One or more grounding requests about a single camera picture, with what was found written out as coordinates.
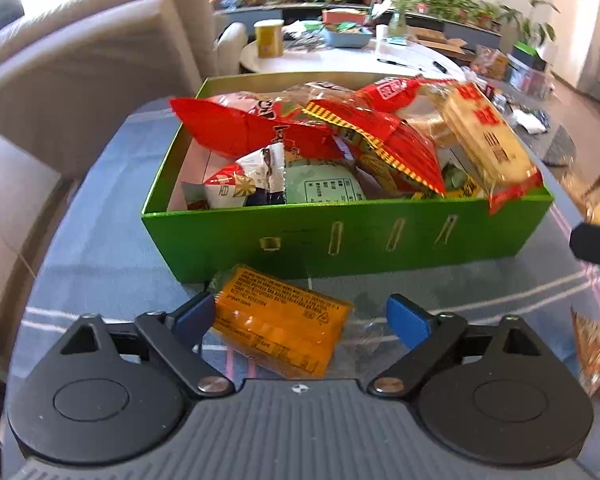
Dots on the small green yellow packet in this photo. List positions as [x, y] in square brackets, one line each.
[462, 182]

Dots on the large-leaf floor plant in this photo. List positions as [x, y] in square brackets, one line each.
[530, 22]

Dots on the glass vase with plant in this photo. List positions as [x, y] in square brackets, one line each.
[399, 25]

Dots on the black pen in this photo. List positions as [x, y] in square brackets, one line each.
[397, 63]

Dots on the green cardboard box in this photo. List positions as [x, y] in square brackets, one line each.
[230, 245]

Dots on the red yellow-trimmed snack packet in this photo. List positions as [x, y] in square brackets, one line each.
[405, 150]

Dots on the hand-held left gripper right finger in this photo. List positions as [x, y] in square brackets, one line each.
[407, 317]

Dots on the blue basket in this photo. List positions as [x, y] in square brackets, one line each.
[350, 37]

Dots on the crumpled clear plastic bag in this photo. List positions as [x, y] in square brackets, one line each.
[587, 197]

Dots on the white round table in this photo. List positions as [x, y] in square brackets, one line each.
[330, 62]

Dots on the small green storage box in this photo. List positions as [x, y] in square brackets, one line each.
[529, 56]

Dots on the red packet white label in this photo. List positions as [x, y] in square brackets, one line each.
[390, 91]

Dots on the white paper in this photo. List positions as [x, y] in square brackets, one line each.
[529, 121]

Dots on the red box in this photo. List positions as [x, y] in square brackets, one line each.
[345, 16]

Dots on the pale green snack packet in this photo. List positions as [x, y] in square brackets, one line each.
[325, 185]

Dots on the beige sofa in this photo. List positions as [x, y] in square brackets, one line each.
[105, 60]

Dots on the clear pastry packet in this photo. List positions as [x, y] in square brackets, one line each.
[320, 92]

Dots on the grey television cabinet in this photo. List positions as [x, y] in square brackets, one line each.
[260, 14]

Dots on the yellow canister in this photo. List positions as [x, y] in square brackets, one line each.
[269, 39]

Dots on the orange snack packet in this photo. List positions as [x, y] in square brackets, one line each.
[280, 325]

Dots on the white cup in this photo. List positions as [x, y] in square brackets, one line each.
[383, 32]

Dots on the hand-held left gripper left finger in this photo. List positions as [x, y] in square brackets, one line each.
[195, 312]

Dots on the large red snack bag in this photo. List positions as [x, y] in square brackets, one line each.
[230, 125]

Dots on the dark round coffee table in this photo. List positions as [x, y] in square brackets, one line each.
[555, 147]

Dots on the small white red packet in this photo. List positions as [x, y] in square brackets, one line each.
[235, 182]

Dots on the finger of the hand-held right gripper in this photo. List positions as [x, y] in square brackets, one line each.
[595, 245]

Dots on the open cardboard box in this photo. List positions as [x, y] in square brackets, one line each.
[440, 42]

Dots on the clear plastic storage box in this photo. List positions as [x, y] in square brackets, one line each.
[530, 82]

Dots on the black marker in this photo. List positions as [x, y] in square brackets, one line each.
[438, 67]

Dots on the clear mottled snack packet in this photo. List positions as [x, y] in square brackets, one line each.
[597, 355]

